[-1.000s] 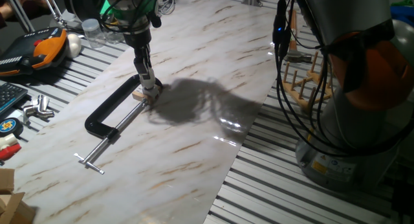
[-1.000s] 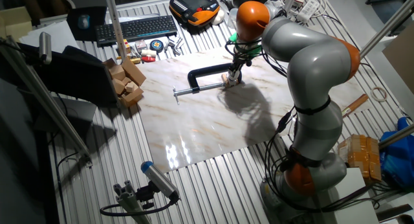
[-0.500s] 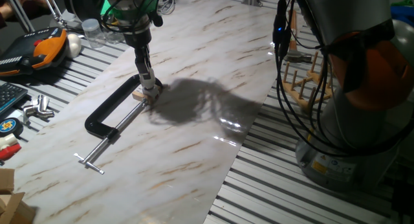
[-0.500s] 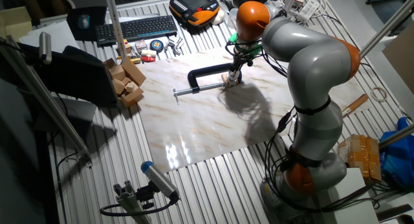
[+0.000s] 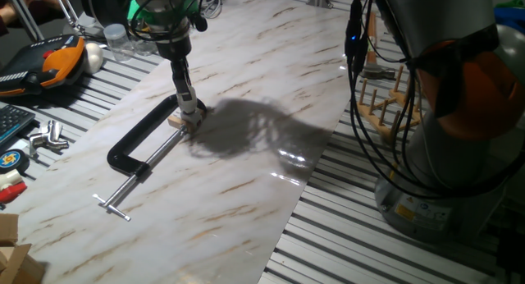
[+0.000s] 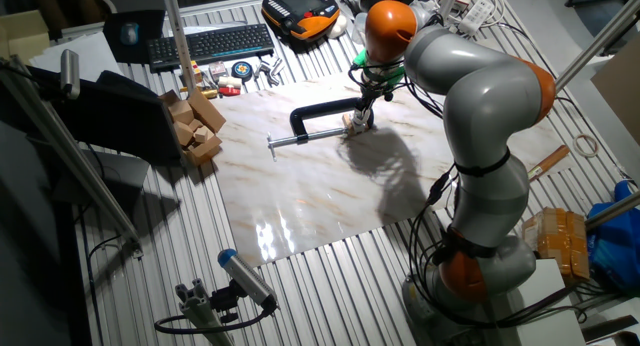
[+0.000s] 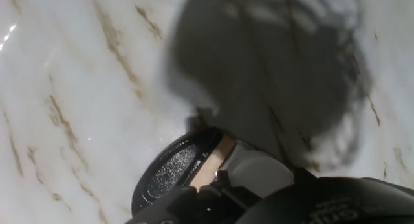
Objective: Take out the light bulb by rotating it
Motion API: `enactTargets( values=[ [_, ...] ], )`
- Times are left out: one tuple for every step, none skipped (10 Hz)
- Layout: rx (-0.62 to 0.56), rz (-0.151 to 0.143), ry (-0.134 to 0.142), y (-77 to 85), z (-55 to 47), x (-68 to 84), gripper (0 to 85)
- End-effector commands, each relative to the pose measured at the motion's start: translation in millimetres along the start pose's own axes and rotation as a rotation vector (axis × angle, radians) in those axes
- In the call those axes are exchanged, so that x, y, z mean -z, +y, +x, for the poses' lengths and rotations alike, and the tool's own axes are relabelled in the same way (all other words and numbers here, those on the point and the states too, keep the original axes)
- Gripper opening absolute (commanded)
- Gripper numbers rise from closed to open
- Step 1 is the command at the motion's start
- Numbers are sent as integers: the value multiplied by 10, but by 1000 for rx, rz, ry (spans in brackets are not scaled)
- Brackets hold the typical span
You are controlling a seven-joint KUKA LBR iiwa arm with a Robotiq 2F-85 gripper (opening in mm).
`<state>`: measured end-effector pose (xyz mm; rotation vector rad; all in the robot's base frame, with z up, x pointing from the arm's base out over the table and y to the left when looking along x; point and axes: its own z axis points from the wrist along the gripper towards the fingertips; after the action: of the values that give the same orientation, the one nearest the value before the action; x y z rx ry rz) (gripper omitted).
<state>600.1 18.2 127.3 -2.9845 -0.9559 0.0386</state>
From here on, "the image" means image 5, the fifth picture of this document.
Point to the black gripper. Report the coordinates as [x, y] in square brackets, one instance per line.
[174, 48]

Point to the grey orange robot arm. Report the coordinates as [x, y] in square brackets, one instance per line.
[451, 161]

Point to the person forearm dark sleeve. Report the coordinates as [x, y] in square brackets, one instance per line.
[8, 17]

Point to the glass jar gold lid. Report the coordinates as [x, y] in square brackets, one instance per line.
[143, 48]

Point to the clear plastic jar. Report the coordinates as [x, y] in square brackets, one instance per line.
[118, 42]

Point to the black metal C-clamp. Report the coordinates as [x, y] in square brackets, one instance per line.
[131, 144]

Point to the white egg-shaped object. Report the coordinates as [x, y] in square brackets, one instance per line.
[94, 57]

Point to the black round spool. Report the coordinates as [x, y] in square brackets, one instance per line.
[104, 5]

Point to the black orange teach pendant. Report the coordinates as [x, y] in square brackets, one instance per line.
[53, 62]

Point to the thin metal stand rod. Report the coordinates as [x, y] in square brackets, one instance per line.
[65, 9]

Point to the marble pattern sheet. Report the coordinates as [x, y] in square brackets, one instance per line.
[229, 218]

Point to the silver metal pipe fitting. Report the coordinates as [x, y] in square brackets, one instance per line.
[47, 138]

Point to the grey metal stand bar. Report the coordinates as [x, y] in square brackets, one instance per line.
[24, 15]

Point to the black keyboard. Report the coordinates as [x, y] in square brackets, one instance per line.
[12, 122]

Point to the white red valve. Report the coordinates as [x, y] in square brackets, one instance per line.
[10, 187]

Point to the wooden peg rack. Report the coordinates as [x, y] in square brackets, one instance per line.
[383, 124]

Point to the green crumpled bag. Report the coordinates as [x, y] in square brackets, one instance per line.
[510, 4]

